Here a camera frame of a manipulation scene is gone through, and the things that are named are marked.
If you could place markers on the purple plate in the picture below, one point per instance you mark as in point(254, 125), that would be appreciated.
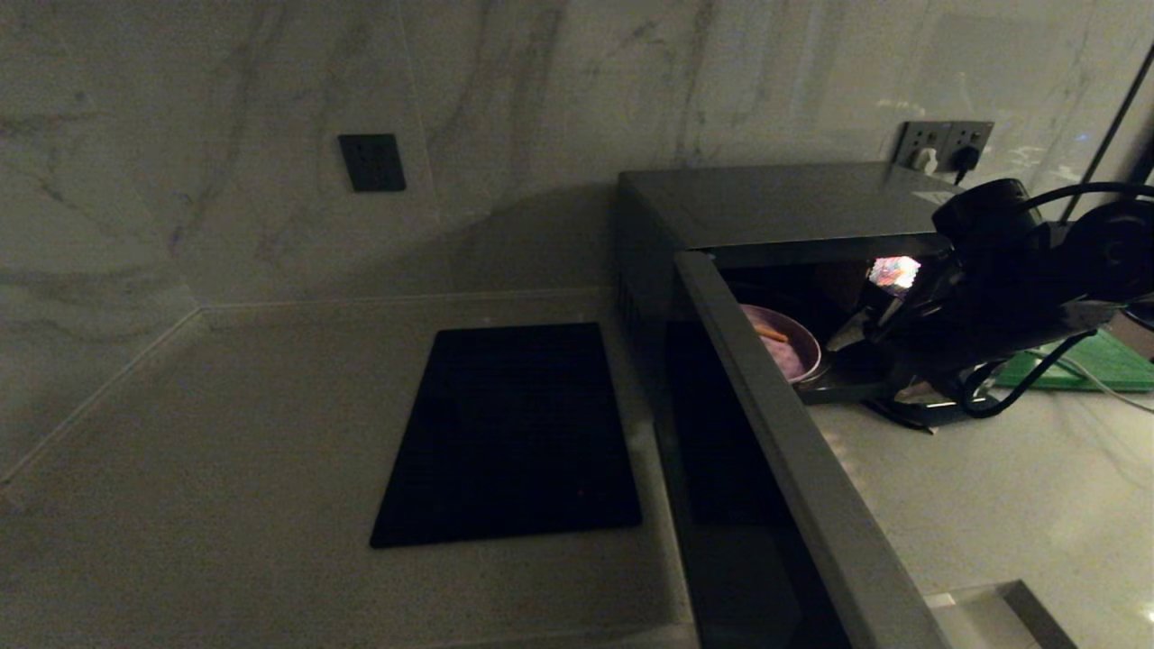
point(793, 356)

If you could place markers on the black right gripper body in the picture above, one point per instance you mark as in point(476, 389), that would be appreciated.
point(938, 333)

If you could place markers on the white plug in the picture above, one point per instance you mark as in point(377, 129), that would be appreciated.
point(925, 162)

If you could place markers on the dark single wall socket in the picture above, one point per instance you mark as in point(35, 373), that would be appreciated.
point(371, 163)

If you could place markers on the grey double wall socket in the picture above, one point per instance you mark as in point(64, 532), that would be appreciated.
point(947, 136)

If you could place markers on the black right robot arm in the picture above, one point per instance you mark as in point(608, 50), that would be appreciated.
point(1064, 261)

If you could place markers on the black plug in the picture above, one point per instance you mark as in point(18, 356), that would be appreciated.
point(966, 160)

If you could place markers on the black metal frame post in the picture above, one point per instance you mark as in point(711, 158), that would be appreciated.
point(1104, 126)

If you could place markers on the black induction cooktop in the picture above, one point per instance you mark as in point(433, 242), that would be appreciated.
point(514, 433)

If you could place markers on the green cutting board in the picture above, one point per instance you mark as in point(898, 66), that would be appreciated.
point(1091, 365)

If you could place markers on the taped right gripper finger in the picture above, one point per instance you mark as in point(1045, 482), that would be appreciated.
point(861, 332)

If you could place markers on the orange fry stick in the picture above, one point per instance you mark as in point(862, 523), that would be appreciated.
point(772, 333)

